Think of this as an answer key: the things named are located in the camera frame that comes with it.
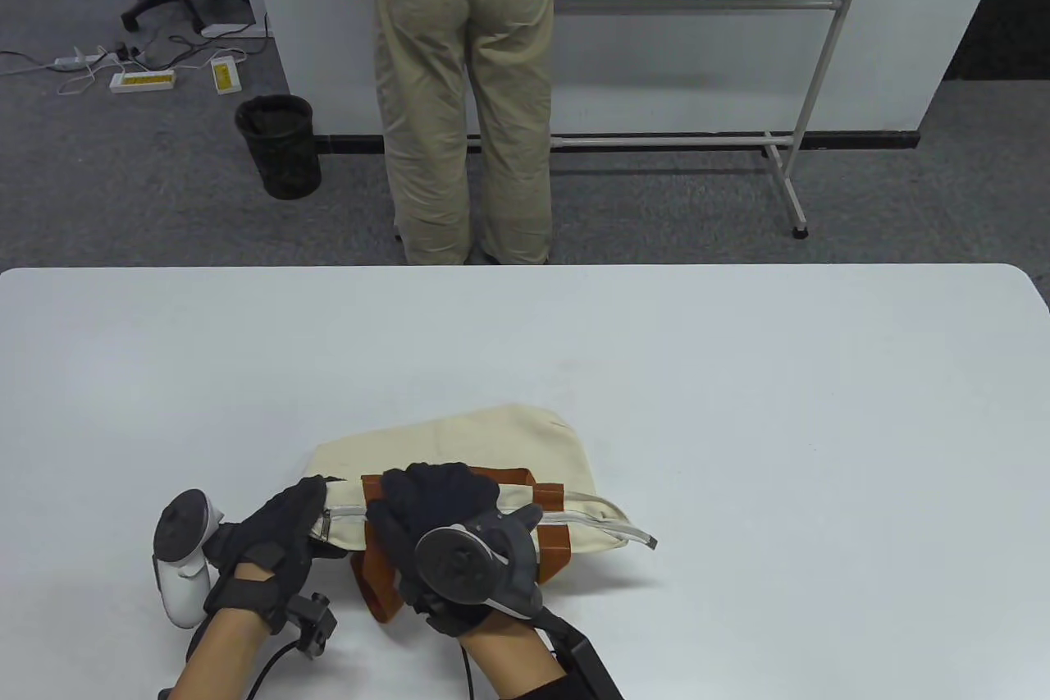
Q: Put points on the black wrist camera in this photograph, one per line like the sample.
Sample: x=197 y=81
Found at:
x=586 y=659
x=312 y=622

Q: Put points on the cream floral canvas bag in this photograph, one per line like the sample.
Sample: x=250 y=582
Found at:
x=492 y=446

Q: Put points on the person's right forearm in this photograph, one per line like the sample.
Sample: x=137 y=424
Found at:
x=509 y=659

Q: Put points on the long yellow label power strip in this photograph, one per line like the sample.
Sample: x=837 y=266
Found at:
x=143 y=81

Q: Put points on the short yellow label power strip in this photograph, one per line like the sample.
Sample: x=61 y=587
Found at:
x=225 y=75

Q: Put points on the black mesh waste bin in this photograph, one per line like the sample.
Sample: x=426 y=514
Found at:
x=279 y=150

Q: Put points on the grey white hand controller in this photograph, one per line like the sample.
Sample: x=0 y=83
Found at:
x=180 y=577
x=451 y=560

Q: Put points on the person's left forearm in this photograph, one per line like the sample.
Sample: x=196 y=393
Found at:
x=221 y=655

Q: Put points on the plain white power strip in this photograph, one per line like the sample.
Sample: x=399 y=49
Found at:
x=230 y=30
x=78 y=61

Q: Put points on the person's right hand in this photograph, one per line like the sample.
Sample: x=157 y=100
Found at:
x=435 y=491

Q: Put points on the person's left hand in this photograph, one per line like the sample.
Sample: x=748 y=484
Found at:
x=271 y=523

